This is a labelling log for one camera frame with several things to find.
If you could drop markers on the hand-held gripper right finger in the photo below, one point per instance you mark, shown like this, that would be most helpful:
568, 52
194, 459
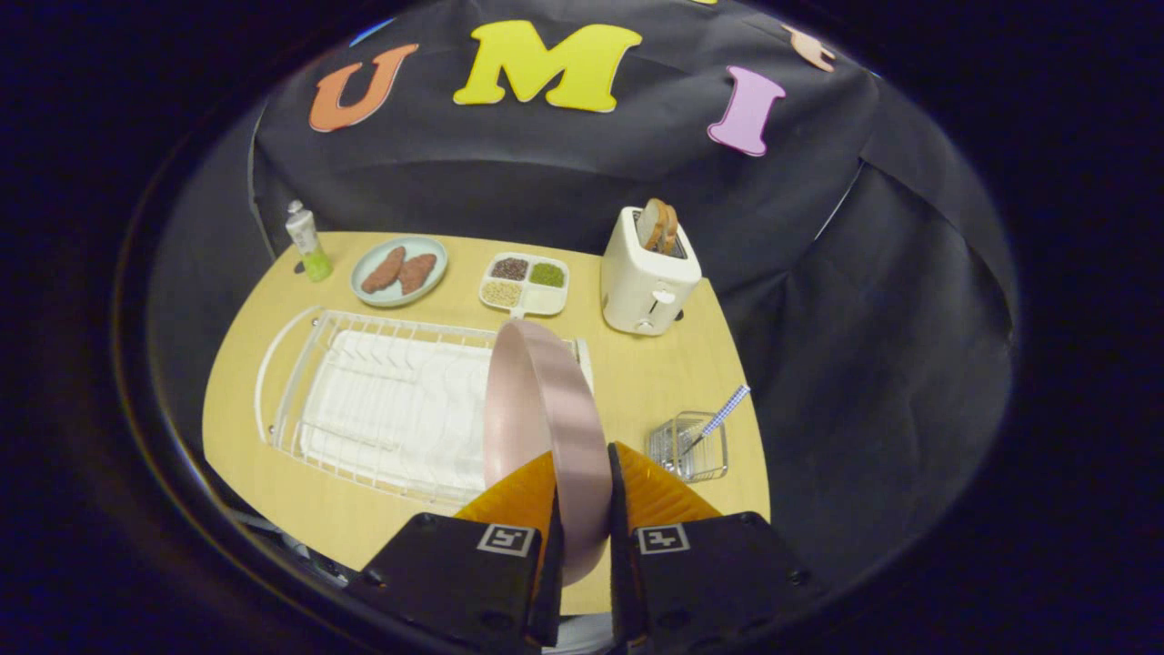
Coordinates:
620, 582

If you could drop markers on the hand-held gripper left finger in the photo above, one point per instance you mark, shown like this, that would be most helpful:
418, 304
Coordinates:
550, 600

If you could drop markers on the pink plate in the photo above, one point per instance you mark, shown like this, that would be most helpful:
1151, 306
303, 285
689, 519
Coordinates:
546, 400

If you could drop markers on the light blue dish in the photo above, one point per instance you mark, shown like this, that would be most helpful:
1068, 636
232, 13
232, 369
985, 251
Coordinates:
429, 247

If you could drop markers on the white divided tray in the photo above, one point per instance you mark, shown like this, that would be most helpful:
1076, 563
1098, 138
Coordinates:
546, 301

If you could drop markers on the white toaster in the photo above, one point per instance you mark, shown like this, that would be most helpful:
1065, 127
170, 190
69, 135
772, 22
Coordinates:
641, 282

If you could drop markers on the beige beans heap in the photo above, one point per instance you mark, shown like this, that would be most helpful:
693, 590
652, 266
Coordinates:
501, 293

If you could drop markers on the green beans heap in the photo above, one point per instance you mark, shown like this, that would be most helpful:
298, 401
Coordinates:
547, 275

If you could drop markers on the dark brown beans heap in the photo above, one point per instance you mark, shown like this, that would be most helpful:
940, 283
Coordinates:
509, 268

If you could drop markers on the brown meat piece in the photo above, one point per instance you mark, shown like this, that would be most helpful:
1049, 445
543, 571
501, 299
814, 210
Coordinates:
417, 273
384, 270

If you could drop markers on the toast slice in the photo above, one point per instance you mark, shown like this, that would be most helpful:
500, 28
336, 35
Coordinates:
671, 229
651, 223

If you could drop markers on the black backdrop cloth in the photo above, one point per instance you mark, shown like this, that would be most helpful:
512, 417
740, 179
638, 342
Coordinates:
864, 318

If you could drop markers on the green liquid bottle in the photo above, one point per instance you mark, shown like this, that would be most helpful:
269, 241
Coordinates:
309, 246

